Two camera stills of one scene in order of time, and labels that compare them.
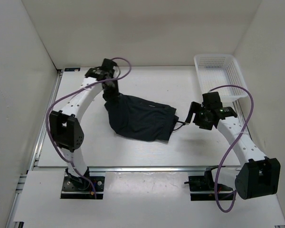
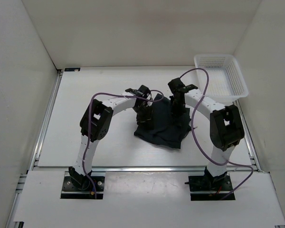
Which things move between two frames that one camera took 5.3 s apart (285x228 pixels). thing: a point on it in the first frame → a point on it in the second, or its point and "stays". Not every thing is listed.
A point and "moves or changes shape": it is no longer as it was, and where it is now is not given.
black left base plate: (80, 187) stays
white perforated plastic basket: (216, 71) stays
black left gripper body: (111, 92) → (144, 113)
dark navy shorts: (137, 118) moves or changes shape
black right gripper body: (201, 118) → (177, 108)
